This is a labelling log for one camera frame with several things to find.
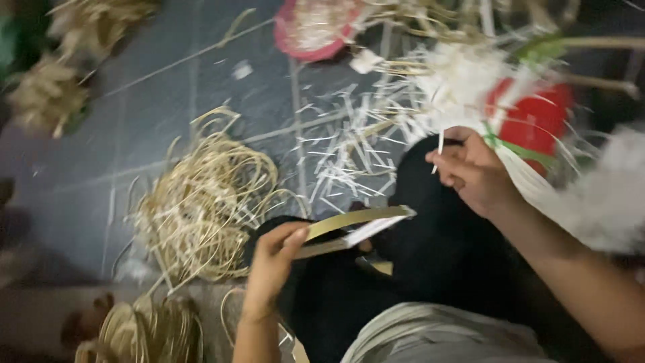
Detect person's right hand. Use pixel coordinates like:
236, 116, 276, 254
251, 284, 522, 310
426, 126, 525, 220

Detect person's left hand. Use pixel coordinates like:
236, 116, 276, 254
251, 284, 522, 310
241, 222, 311, 323

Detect bent cane strip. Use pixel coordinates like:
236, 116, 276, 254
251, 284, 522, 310
292, 205, 417, 260

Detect bundle of white cane strips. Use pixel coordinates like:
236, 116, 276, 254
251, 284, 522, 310
403, 43, 645, 253

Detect scattered white cane offcuts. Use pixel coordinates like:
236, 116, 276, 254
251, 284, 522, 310
282, 83, 434, 212

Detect red plastic bucket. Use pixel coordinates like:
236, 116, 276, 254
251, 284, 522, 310
485, 77, 575, 177

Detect person's black trousers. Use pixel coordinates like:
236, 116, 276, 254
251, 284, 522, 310
244, 133, 595, 363

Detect person's grey shirt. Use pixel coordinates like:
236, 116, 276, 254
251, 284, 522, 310
340, 301, 555, 363

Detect long bamboo stick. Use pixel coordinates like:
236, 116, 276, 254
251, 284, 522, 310
514, 34, 645, 53

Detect pink plastic basin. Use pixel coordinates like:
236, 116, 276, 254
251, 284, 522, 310
273, 0, 366, 63

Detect tangled heap of cane strips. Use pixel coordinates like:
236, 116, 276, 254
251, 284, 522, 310
112, 106, 310, 295

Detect coiled cane strips bundle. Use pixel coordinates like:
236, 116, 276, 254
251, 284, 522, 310
75, 292, 205, 363

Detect straw-coloured woven bundle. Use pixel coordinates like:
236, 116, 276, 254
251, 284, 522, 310
45, 0, 162, 64
6, 53, 94, 139

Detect green plastic tie strap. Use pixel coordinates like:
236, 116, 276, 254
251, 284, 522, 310
481, 121, 560, 169

